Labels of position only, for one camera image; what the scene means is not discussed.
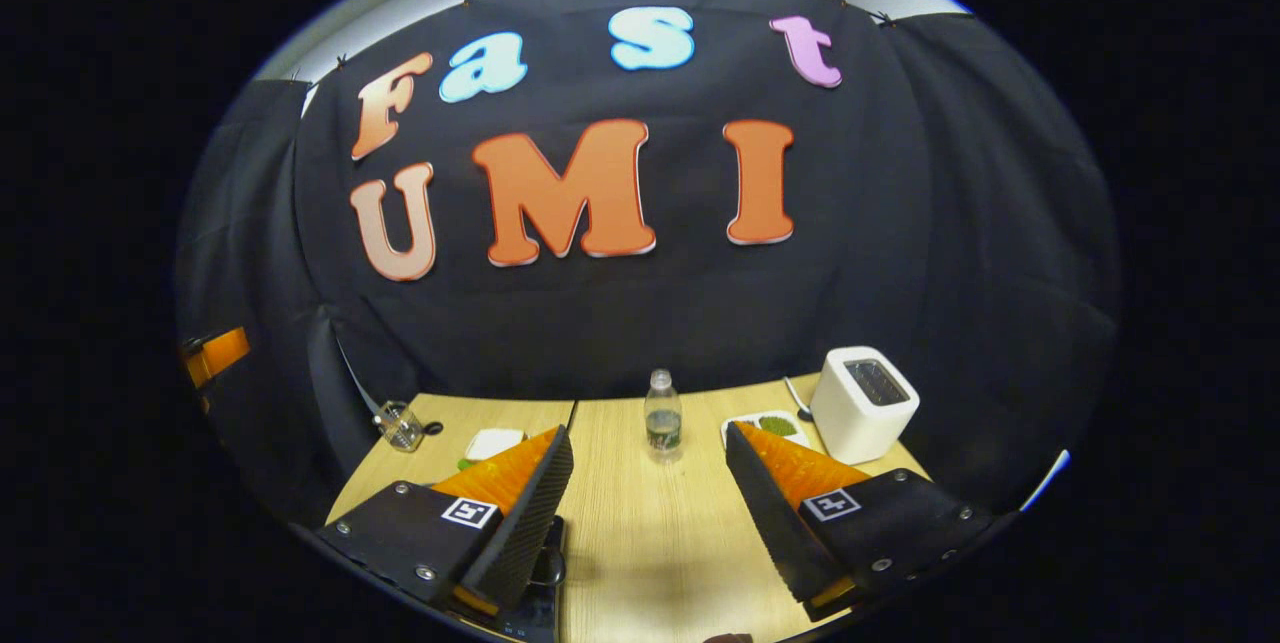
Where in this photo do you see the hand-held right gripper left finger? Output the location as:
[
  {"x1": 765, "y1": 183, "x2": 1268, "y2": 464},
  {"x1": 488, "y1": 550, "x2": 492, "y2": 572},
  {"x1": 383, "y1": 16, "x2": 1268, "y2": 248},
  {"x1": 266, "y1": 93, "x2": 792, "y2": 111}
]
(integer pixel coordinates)
[{"x1": 315, "y1": 423, "x2": 577, "y2": 620}]

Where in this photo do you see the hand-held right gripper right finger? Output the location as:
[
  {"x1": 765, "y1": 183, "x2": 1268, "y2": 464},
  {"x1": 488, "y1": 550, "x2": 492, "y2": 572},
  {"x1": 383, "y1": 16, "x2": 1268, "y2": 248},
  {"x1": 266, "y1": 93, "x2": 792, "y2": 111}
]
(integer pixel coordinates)
[{"x1": 724, "y1": 420, "x2": 1003, "y2": 624}]

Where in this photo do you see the black induction cooktop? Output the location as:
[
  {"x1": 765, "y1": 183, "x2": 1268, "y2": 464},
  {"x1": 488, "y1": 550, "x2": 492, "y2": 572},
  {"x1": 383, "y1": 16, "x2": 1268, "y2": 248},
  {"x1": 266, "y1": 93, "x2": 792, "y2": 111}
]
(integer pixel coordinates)
[{"x1": 488, "y1": 583, "x2": 563, "y2": 643}]

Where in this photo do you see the sandwich with lettuce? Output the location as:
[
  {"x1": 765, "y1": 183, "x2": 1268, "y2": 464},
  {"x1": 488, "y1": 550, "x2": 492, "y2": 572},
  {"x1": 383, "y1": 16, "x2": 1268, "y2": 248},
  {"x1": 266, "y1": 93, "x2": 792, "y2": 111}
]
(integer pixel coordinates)
[{"x1": 458, "y1": 428, "x2": 528, "y2": 472}]

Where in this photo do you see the white divided snack tray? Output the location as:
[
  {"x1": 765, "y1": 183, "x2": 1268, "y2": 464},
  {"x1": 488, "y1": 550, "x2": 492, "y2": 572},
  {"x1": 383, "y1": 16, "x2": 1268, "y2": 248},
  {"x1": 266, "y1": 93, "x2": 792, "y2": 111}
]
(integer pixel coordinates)
[{"x1": 720, "y1": 410, "x2": 811, "y2": 451}]

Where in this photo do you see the white toaster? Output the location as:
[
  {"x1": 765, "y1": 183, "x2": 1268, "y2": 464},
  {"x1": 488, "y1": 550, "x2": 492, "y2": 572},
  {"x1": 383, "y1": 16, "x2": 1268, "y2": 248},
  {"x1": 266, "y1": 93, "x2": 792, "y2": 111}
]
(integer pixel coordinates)
[{"x1": 810, "y1": 345, "x2": 920, "y2": 465}]

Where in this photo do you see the clear water bottle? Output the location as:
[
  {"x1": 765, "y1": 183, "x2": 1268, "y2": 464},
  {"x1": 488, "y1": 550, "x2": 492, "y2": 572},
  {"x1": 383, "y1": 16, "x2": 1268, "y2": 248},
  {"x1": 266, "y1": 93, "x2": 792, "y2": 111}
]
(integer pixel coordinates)
[{"x1": 644, "y1": 369, "x2": 684, "y2": 464}]

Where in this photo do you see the clear glass jar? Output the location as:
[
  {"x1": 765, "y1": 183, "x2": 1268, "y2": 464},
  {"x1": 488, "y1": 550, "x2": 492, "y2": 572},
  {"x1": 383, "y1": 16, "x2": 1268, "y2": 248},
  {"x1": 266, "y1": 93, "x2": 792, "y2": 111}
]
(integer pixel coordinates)
[{"x1": 378, "y1": 401, "x2": 426, "y2": 452}]

